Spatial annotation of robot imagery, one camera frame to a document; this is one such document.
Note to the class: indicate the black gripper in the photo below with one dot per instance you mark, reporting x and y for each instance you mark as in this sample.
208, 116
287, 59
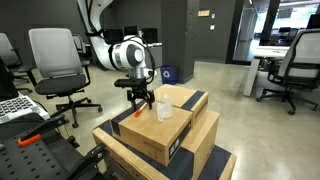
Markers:
140, 91

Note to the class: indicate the beige wall sign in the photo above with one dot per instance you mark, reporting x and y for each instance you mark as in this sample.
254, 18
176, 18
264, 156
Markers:
203, 13

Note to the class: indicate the grey mesh office chair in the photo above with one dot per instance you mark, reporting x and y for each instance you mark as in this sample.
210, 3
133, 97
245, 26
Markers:
6, 50
55, 53
78, 43

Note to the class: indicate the small cardboard box dark tape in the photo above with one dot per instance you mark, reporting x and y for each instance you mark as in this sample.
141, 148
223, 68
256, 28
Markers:
176, 93

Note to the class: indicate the small white wall plate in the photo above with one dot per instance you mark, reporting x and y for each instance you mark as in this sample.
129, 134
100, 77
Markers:
213, 16

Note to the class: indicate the orange capped white marker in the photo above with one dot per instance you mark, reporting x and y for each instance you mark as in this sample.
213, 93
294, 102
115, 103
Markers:
139, 111

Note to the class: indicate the flat cardboard box dark tape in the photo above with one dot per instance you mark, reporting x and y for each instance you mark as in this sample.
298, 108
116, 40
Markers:
216, 163

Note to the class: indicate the grey white office desk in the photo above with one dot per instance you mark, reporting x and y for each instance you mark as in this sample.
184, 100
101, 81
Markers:
156, 56

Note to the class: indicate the silver laptop black keys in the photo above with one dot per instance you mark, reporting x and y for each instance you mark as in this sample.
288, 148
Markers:
16, 106

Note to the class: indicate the white wall switch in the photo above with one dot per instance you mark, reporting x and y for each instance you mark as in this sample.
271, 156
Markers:
212, 27

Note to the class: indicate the white mesh black frame chair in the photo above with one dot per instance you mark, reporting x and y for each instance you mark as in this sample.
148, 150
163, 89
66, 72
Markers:
303, 53

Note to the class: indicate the large cardboard box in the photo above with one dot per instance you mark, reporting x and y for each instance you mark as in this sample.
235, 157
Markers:
203, 133

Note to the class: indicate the blue recycling bin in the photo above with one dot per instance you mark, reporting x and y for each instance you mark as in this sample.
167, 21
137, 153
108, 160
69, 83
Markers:
168, 75

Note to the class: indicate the long white office desk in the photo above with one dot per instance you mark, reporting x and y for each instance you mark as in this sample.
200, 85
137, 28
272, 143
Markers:
266, 51

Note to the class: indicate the black office chair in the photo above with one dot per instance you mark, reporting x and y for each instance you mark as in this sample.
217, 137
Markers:
286, 33

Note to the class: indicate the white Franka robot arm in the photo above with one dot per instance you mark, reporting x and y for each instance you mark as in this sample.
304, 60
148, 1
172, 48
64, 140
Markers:
123, 55

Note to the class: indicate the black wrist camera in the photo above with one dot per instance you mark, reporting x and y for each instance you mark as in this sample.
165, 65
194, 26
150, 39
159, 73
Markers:
128, 82

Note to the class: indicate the small cardboard box printed label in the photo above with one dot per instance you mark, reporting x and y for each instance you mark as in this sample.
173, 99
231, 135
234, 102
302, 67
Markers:
150, 133

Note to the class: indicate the clear plastic measuring cup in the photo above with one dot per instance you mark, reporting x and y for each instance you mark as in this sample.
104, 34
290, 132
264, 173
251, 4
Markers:
164, 108

